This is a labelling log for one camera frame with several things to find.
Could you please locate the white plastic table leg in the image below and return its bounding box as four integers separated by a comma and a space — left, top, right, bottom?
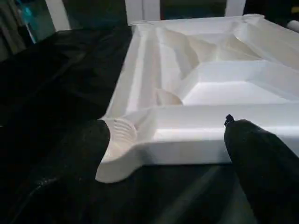
286, 20, 299, 33

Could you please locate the black work mat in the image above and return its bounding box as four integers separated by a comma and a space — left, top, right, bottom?
0, 26, 299, 224

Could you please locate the teal white pole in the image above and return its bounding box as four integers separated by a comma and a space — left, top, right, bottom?
14, 0, 38, 28

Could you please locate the white plastic table top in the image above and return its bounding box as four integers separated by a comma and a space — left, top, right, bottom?
95, 14, 299, 183

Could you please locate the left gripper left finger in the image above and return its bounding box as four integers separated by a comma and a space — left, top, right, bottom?
0, 119, 112, 224

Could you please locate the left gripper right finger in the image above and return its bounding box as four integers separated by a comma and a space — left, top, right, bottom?
224, 114, 299, 224

